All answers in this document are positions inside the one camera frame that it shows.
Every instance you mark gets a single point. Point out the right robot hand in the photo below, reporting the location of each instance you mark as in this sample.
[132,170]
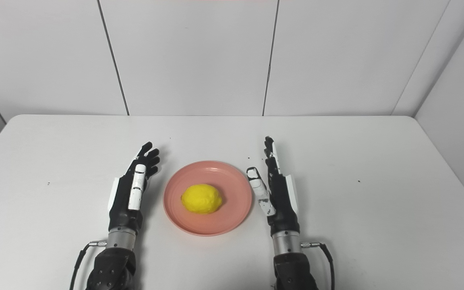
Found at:
[280,197]

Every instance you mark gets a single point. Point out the pink round plate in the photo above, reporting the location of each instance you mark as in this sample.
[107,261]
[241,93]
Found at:
[208,197]

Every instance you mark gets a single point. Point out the yellow lemon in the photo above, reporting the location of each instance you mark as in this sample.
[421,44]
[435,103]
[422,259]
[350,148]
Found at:
[201,198]

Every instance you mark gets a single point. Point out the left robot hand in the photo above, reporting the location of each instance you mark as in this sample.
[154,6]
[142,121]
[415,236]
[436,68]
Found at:
[129,197]

